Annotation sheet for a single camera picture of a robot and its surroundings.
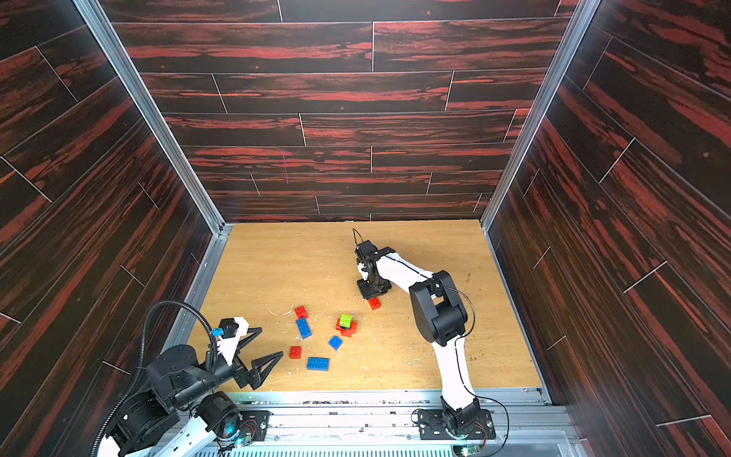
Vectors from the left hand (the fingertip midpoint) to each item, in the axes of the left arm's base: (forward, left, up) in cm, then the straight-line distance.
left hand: (272, 343), depth 65 cm
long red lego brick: (+13, -15, -20) cm, 29 cm away
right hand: (+29, -25, -22) cm, 44 cm away
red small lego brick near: (+6, 0, -22) cm, 23 cm away
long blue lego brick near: (+2, -8, -20) cm, 22 cm away
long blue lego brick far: (+14, -1, -21) cm, 26 cm away
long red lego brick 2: (+23, -24, -21) cm, 40 cm away
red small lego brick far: (+18, 0, -19) cm, 26 cm away
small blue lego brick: (+9, -12, -21) cm, 26 cm away
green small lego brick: (+13, -16, -14) cm, 25 cm away
